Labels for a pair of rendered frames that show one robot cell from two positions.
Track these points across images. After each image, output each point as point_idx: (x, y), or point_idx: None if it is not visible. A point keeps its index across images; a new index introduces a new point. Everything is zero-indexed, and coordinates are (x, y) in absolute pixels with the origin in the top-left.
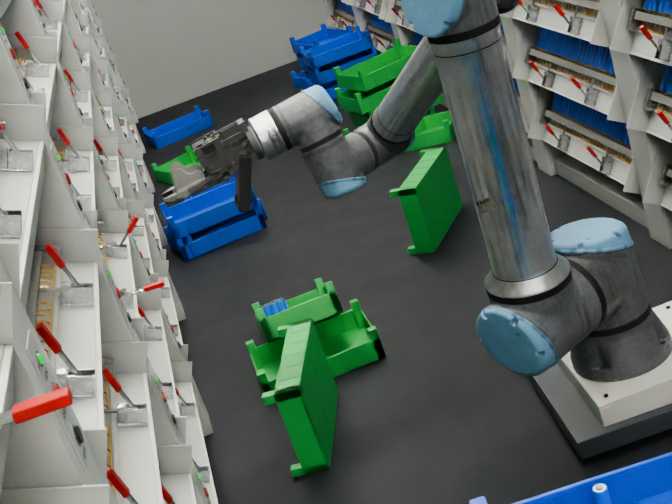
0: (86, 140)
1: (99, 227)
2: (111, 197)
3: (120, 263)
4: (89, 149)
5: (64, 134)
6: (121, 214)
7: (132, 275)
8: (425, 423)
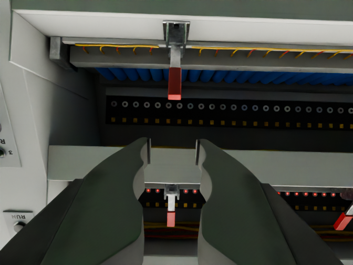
0: (54, 194)
1: (63, 53)
2: (30, 97)
3: (214, 29)
4: (52, 181)
5: (174, 221)
6: (21, 57)
7: (287, 21)
8: None
